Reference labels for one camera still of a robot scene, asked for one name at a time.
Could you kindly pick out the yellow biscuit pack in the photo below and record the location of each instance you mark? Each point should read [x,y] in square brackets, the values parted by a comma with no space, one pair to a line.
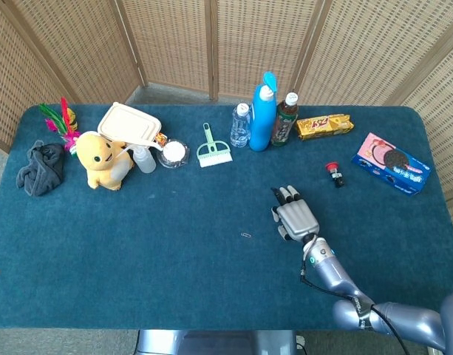
[324,126]

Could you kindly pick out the colourful feather shuttlecock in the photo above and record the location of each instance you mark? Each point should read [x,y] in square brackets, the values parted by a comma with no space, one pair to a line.
[65,118]

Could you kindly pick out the clear plastic water bottle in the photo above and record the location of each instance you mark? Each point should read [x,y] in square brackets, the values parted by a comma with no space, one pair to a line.
[240,129]

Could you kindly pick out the translucent squeeze wash bottle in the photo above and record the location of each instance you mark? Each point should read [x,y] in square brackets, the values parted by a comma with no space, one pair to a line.
[145,161]

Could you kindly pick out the metal paper clip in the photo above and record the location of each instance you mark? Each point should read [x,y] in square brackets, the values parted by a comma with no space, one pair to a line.
[246,234]

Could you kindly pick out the round white lidded cup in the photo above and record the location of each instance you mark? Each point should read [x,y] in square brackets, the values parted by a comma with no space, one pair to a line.
[173,151]

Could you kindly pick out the blue squeeze bottle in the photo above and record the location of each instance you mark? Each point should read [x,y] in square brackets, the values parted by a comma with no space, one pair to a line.
[261,125]

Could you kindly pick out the blue table cloth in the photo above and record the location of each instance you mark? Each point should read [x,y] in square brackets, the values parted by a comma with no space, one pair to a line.
[137,240]

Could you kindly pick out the red emergency stop button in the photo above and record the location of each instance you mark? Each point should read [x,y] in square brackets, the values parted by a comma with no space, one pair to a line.
[335,175]

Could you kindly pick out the yellow plush dinosaur toy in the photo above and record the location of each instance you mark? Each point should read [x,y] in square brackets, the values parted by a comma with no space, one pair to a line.
[100,162]

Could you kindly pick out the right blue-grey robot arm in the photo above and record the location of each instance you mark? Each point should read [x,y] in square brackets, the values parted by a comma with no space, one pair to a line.
[333,273]

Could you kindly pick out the woven rattan folding screen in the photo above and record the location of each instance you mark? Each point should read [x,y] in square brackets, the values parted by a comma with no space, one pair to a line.
[174,37]

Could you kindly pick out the blue pink cookie box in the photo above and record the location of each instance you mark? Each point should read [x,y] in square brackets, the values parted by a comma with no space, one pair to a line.
[392,162]

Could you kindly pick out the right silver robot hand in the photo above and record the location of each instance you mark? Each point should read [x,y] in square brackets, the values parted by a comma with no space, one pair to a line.
[296,218]

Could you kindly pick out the dark grey crumpled cloth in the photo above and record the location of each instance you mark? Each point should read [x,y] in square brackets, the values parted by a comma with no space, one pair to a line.
[41,166]

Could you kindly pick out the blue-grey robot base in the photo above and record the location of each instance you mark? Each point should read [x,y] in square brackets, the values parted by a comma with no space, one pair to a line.
[211,344]

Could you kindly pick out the beige lidded lunch box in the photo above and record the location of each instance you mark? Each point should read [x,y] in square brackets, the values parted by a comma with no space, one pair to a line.
[126,124]

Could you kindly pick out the small orange snack packet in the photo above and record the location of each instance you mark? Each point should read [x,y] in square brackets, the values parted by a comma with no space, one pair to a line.
[160,138]

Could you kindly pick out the green white scraper brush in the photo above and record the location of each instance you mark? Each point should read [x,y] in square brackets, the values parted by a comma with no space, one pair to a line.
[213,155]

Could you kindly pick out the brown tea bottle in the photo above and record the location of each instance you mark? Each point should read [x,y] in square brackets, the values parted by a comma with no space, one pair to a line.
[283,125]

